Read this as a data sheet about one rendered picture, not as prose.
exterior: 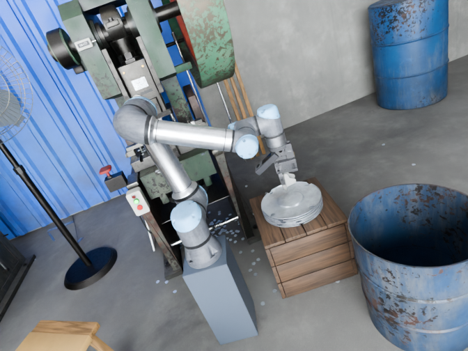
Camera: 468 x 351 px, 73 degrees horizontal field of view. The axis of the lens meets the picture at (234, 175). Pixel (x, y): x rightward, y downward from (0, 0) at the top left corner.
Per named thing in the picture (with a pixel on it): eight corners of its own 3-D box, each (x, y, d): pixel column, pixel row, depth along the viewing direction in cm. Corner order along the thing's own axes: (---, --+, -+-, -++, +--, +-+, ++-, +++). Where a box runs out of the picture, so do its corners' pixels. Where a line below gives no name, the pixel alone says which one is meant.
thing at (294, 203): (287, 177, 168) (287, 176, 168) (333, 190, 146) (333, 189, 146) (249, 208, 155) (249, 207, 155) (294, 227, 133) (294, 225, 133)
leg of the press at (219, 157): (265, 238, 193) (217, 99, 151) (248, 245, 192) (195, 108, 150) (230, 177, 274) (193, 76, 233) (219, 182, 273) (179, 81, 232)
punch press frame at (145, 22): (239, 219, 191) (141, -32, 129) (172, 247, 187) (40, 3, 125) (214, 169, 261) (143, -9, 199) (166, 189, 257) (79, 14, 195)
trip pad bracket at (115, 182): (138, 203, 170) (120, 173, 160) (120, 210, 169) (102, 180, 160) (138, 198, 175) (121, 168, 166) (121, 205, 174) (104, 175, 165)
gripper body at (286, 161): (298, 172, 121) (291, 145, 115) (276, 177, 123) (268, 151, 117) (296, 163, 128) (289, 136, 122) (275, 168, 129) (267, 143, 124)
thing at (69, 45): (186, 26, 156) (173, -14, 148) (58, 73, 151) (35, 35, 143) (183, 26, 172) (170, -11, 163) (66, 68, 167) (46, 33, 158)
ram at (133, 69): (167, 111, 167) (143, 55, 153) (141, 122, 166) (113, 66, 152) (166, 104, 182) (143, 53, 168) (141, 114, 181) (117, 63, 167)
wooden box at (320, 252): (358, 274, 150) (348, 218, 134) (283, 299, 151) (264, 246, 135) (326, 225, 185) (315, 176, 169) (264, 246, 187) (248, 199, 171)
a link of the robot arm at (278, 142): (264, 141, 115) (264, 132, 122) (268, 152, 117) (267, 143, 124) (285, 135, 114) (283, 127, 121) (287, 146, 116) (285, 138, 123)
